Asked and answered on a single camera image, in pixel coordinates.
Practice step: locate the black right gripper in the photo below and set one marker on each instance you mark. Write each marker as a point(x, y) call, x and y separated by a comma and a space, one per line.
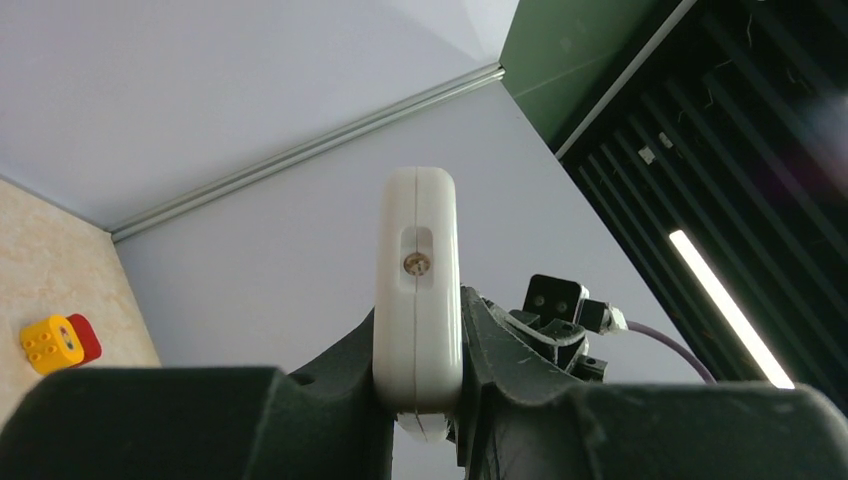
point(562, 343)

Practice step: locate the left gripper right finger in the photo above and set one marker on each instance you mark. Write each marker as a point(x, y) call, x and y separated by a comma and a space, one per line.
point(521, 417)

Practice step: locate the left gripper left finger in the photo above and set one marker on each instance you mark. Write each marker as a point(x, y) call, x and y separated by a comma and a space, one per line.
point(322, 421)

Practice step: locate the white remote control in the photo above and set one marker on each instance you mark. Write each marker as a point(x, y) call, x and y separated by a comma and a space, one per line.
point(417, 364)

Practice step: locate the red round toy block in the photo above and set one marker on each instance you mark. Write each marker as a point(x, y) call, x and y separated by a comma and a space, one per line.
point(89, 341)

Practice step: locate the yellow round toy block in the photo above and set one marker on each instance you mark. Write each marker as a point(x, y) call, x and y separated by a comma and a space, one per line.
point(51, 344)

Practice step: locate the ceiling light strip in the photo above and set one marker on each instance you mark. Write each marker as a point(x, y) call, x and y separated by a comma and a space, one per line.
point(729, 309)

